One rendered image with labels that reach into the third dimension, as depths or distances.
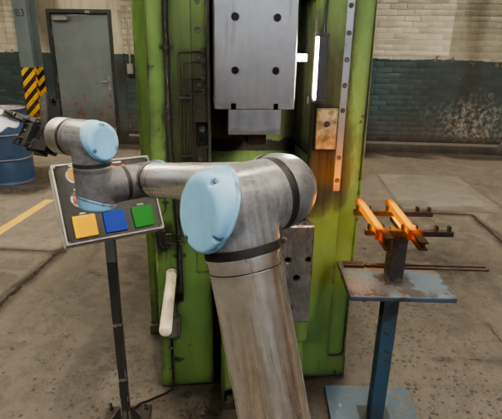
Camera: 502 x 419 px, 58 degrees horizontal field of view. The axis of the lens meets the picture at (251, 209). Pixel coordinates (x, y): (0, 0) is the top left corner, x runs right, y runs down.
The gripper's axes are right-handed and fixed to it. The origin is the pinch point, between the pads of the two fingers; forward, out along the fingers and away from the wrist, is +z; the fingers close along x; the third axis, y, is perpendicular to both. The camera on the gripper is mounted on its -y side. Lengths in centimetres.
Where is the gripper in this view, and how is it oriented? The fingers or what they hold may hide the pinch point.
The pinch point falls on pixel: (13, 122)
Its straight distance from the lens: 141.5
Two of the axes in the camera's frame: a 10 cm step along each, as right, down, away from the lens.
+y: -2.8, 9.4, -1.8
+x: 4.4, 3.0, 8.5
